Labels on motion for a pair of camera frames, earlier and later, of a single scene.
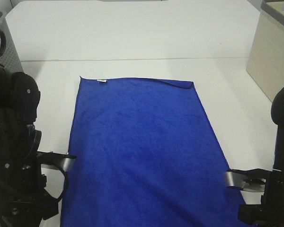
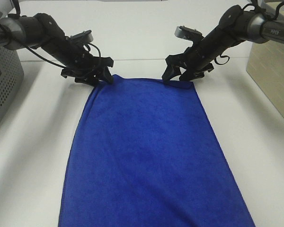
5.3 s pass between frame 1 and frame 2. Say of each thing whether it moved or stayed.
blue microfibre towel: stayed
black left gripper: moved
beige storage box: stayed
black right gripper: moved
